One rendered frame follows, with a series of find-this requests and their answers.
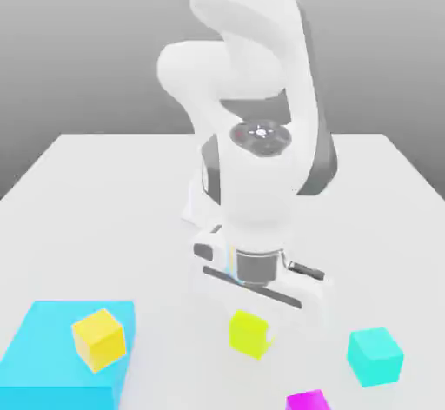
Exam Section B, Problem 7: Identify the small lime cube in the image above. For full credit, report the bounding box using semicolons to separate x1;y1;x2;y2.
229;309;276;361

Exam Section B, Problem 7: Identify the small turquoise cube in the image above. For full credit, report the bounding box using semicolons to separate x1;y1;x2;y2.
346;326;405;389

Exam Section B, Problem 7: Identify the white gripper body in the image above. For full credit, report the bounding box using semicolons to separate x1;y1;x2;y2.
198;261;333;321

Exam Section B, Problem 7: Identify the small yellow cube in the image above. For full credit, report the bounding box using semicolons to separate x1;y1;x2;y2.
71;307;127;374

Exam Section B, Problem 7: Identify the large cyan box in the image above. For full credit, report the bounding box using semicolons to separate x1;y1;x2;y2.
0;300;137;410

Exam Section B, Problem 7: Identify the small magenta cube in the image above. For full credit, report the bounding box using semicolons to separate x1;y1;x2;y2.
285;388;332;410

